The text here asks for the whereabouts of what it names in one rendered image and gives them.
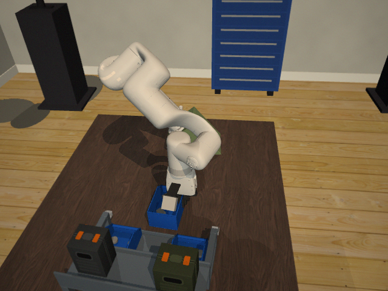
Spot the blue bin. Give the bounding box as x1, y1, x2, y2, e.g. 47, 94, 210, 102
105, 223, 142, 250
172, 233, 208, 261
147, 185, 184, 230

